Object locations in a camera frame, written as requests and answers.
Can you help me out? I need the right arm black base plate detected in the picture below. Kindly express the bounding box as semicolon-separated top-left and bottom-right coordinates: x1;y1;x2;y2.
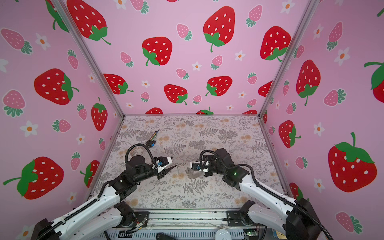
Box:
223;211;255;227

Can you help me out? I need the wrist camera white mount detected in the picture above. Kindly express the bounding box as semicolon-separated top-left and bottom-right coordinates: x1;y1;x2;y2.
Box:
190;162;209;173
156;157;173;173

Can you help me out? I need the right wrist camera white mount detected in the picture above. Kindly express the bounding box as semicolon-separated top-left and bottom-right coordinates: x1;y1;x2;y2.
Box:
190;162;209;173

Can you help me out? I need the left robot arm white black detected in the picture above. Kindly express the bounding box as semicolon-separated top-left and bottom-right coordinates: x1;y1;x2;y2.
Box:
31;156;174;240

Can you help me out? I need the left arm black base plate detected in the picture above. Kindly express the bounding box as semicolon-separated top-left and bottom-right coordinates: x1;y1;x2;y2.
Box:
117;212;150;229

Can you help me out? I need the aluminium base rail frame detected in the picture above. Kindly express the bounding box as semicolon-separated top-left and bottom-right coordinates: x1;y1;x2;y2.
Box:
95;209;276;240

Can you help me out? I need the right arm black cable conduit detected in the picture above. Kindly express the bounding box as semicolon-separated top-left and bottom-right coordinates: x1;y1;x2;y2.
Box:
199;149;334;240

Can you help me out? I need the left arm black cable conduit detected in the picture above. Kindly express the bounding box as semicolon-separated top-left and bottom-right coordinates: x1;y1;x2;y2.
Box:
44;143;158;240

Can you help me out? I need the white round puck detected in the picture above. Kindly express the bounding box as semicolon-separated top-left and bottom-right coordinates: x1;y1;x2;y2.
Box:
214;229;232;240

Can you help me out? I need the black device at front edge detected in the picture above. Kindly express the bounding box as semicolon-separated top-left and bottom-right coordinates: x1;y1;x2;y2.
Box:
156;233;177;240

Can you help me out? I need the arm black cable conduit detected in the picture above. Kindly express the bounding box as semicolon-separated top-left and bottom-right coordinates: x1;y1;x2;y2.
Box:
44;143;158;240
199;149;334;240

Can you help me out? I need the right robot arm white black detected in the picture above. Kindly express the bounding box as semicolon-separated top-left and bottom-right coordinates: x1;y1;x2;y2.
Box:
198;148;326;240

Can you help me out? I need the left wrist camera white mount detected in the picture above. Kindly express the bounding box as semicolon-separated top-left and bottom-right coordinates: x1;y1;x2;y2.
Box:
156;157;173;173

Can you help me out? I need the green circuit board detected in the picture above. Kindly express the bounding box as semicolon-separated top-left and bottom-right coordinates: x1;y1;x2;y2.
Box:
243;230;259;240

